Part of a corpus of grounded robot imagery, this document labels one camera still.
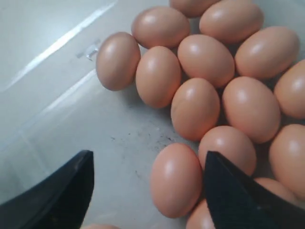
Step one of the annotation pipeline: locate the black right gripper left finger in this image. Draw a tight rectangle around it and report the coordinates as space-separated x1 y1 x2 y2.
0 150 94 229

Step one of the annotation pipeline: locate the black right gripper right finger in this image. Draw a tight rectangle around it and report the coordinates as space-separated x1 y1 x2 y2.
204 151 305 229

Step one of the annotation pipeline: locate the brown egg front right corner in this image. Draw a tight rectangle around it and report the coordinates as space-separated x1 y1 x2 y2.
254 177 298 206

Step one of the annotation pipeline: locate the brown egg front middle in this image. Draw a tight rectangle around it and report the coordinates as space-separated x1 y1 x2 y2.
186 199 215 229

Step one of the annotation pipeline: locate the brown egg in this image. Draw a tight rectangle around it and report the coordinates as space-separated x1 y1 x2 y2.
150 143 203 218
269 124 305 200
96 31 141 91
169 0 219 18
171 78 220 141
198 125 257 176
186 199 215 229

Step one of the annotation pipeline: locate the brown egg right middle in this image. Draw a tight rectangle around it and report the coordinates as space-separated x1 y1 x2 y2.
198 125 257 176

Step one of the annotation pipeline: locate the brown egg front left centre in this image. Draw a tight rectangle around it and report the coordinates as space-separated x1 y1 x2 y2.
150 143 203 218

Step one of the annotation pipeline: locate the brown egg right lower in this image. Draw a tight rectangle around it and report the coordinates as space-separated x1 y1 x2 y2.
269 124 305 200

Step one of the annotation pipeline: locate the clear plastic bin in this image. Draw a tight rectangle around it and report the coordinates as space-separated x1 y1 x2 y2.
0 0 186 229

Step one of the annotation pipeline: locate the brown egg third row right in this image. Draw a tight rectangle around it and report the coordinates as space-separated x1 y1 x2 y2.
274 60 305 119

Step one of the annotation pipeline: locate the brown egg third row middle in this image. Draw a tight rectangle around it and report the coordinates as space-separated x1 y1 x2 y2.
177 34 235 88

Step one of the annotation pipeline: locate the brown egg far left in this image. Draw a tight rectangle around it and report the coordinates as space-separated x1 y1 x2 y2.
96 31 141 91

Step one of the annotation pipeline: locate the brown egg second row middle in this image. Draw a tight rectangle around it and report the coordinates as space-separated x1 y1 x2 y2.
199 0 264 43

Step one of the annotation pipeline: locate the brown egg second row left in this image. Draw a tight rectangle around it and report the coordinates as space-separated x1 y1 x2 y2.
131 6 191 49

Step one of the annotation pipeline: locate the brown egg back left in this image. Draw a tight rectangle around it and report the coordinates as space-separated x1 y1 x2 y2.
169 0 219 18

